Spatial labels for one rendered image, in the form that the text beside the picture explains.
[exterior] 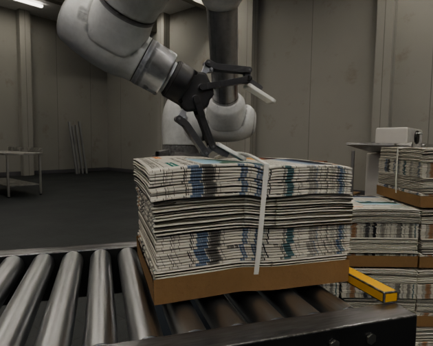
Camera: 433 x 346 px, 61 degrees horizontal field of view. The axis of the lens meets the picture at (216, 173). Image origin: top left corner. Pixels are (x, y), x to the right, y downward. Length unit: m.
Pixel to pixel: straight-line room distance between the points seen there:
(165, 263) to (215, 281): 0.09
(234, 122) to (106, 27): 0.88
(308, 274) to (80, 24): 0.59
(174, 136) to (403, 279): 1.04
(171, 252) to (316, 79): 8.18
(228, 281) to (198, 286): 0.05
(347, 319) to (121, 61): 0.56
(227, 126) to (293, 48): 7.70
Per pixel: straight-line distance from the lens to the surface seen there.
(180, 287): 0.63
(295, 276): 0.70
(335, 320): 0.63
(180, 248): 0.61
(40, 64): 13.18
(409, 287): 1.62
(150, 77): 0.69
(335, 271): 0.75
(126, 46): 0.67
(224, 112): 1.43
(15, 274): 0.91
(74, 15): 0.70
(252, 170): 0.64
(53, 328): 0.61
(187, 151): 1.51
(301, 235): 0.69
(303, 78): 8.83
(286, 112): 8.92
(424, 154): 1.55
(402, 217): 1.54
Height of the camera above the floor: 1.07
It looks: 5 degrees down
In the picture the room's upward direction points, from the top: 1 degrees clockwise
